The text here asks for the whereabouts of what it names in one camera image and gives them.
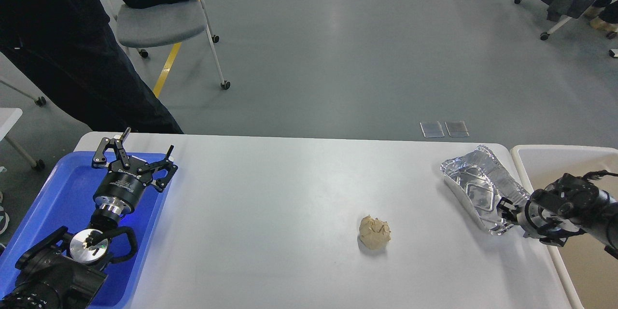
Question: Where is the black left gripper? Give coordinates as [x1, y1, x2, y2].
[91, 127, 178, 215]

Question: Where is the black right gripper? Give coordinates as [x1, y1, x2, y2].
[496, 197, 544, 240]

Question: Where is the aluminium foil tray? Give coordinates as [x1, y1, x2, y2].
[439, 145, 530, 236]

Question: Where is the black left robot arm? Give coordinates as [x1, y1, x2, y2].
[1, 130, 178, 309]

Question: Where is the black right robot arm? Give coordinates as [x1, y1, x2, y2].
[497, 170, 618, 258]

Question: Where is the blue plastic tray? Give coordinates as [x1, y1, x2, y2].
[0, 151, 168, 309]

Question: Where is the right clear floor plate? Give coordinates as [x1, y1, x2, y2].
[445, 121, 470, 138]

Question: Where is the clear floor plate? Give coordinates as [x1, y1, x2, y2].
[420, 121, 445, 138]
[445, 121, 470, 138]

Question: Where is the beige plastic bin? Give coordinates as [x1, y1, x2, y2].
[511, 145, 618, 309]

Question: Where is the left clear floor plate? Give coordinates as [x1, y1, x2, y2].
[420, 121, 445, 138]

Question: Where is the white side table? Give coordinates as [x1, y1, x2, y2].
[0, 108, 45, 171]

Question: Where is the crumpled beige paper ball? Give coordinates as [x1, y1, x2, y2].
[358, 215, 392, 251]

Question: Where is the grey office chair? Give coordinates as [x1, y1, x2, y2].
[112, 0, 230, 90]

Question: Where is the person in black clothes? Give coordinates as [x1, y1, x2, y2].
[0, 0, 183, 134]

